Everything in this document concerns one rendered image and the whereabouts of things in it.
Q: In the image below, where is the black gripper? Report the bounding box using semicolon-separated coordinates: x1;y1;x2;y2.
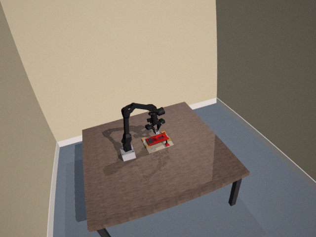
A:
145;118;165;132

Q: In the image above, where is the beige flat plate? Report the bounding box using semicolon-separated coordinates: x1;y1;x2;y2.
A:
142;136;174;153

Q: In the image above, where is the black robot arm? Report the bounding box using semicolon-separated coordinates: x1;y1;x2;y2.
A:
121;103;165;152

